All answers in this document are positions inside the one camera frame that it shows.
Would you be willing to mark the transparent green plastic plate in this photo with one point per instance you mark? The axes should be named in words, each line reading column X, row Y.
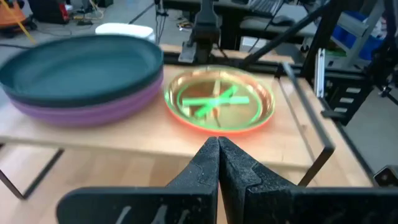
column 186, row 90
column 217, row 101

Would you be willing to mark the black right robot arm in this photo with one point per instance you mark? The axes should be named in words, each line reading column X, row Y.
column 202, row 31

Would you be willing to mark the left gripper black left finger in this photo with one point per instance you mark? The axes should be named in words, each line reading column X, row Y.
column 155, row 205

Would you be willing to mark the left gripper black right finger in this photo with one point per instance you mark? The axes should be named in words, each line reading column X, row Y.
column 295, row 208

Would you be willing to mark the grey desk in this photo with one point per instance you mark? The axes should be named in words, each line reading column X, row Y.
column 301, row 21

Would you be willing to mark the black computer mouse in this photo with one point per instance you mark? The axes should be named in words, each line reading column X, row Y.
column 283, row 20

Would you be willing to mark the black and red box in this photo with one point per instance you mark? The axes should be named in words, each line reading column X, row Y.
column 46, row 11

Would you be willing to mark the wooden tray block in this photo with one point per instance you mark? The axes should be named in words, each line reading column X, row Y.
column 140, row 137

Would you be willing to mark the black table frame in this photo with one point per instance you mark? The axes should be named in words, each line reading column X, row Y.
column 323, row 31

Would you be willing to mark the orange object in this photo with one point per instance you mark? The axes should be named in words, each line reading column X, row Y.
column 9, row 17

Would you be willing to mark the silver aluminium extrusion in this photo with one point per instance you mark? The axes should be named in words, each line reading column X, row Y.
column 320, row 74

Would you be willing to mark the white waste bin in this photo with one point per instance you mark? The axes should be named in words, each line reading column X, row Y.
column 124, row 29

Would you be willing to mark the transparent pink plastic plate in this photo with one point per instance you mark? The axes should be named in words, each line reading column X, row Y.
column 248, row 128
column 186, row 123

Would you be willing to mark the blue storage bins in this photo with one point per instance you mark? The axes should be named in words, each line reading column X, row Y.
column 370, row 46

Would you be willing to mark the dark teal plate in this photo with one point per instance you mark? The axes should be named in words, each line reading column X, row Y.
column 77, row 104
column 77, row 68

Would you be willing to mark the purple plate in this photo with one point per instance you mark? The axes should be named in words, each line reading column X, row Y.
column 93, row 116

